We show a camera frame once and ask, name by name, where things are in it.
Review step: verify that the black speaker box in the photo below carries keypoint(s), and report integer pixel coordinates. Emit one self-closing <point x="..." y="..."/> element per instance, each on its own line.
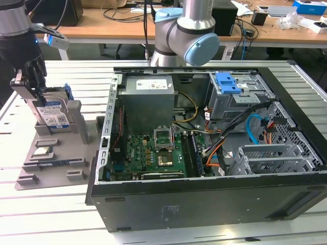
<point x="227" y="20"/>

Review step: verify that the black graphics card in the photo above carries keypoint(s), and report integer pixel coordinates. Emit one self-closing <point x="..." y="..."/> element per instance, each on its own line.
<point x="163" y="175"/>

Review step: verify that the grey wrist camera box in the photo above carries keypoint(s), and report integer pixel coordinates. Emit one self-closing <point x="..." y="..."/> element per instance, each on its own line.
<point x="60" y="43"/>

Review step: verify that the blue cardboard box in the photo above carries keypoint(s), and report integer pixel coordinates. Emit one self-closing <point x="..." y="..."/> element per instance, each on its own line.
<point x="310" y="7"/>

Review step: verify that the grey side camera bracket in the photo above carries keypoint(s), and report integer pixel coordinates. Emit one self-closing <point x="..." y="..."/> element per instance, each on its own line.
<point x="24" y="88"/>

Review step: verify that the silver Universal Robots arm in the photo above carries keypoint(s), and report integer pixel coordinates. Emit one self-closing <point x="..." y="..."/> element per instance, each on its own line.
<point x="178" y="30"/>

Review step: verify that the blue plastic drive carrier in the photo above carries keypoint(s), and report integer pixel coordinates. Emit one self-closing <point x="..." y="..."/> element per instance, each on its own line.
<point x="227" y="86"/>

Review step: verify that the grey parts rack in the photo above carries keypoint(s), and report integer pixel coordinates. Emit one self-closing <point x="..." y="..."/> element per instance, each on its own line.
<point x="61" y="153"/>

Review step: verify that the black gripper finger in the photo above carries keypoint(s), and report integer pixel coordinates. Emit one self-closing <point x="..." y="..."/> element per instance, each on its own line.
<point x="30" y="72"/>
<point x="42" y="71"/>

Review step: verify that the CPU socket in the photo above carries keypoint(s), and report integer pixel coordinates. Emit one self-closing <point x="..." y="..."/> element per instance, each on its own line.
<point x="165" y="159"/>

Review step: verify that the wooden desk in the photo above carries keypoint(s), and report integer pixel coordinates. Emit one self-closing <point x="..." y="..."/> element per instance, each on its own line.
<point x="102" y="29"/>

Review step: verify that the white box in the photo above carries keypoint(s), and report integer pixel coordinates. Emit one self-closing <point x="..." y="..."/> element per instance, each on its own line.
<point x="316" y="26"/>

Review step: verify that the black RAM slot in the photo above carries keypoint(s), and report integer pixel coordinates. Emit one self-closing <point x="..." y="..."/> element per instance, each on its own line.
<point x="187" y="153"/>

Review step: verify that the silver CPU chip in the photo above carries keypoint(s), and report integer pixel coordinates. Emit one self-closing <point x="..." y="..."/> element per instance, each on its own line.
<point x="41" y="151"/>

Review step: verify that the clear plastic bag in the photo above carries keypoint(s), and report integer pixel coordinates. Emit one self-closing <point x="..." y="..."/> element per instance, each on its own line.
<point x="288" y="20"/>

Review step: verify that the grey flat tray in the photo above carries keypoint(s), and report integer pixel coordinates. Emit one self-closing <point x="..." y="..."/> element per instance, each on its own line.
<point x="281" y="10"/>

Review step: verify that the installed RAM stick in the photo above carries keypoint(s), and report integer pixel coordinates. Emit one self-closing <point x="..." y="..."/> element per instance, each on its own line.
<point x="198" y="155"/>

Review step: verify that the black PC case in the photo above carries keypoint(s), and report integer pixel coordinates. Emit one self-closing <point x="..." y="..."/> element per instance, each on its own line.
<point x="204" y="204"/>

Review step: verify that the hard disk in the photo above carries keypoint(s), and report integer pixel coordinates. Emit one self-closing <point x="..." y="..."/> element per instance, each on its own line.
<point x="51" y="114"/>

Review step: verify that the black computer tower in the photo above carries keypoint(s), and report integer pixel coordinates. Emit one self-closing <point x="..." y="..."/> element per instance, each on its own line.
<point x="69" y="12"/>

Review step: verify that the silver drive cage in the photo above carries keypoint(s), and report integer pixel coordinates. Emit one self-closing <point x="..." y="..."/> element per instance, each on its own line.
<point x="224" y="107"/>

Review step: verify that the grey power supply unit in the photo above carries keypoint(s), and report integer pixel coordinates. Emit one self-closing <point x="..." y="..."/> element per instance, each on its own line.
<point x="145" y="107"/>

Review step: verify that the silver disk bay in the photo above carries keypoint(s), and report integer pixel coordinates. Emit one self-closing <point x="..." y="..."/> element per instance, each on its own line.
<point x="268" y="153"/>

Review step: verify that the green motherboard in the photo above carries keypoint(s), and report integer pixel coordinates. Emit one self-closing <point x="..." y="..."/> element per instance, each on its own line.
<point x="138" y="153"/>

